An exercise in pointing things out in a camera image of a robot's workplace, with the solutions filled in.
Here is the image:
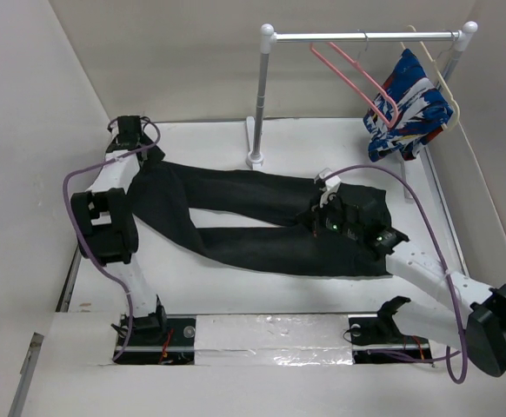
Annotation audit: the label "white metal clothes rack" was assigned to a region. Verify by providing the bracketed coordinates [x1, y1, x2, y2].
[243, 21, 479, 201]

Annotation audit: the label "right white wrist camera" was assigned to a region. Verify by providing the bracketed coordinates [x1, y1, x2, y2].
[314, 169, 341, 208]

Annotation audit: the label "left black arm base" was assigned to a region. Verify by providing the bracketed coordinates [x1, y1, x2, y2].
[111, 301, 196, 366]

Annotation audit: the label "black trousers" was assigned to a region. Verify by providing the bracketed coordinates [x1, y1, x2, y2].
[128, 150, 388, 277]

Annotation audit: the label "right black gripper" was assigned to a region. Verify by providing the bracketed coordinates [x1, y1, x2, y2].
[295, 190, 361, 241]

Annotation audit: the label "blue white red patterned garment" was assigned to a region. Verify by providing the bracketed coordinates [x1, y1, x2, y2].
[363, 49, 455, 162]

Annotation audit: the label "silver foil tape strip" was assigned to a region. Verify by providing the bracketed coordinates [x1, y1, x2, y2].
[194, 314, 354, 367]

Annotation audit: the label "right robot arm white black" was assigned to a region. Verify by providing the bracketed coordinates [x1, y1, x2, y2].
[300, 193, 506, 377]

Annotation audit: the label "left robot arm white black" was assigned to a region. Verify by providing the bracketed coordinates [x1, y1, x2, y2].
[63, 116, 169, 345]

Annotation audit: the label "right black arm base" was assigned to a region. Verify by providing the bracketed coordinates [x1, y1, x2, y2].
[343, 296, 432, 365]

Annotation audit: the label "pink plastic hanger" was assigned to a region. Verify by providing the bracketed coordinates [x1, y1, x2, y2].
[309, 31, 401, 129]

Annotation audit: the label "cream plastic hanger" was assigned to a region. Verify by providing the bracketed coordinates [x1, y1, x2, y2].
[419, 41, 460, 133]

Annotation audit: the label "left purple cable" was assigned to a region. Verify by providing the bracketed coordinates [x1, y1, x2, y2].
[62, 115, 163, 357]

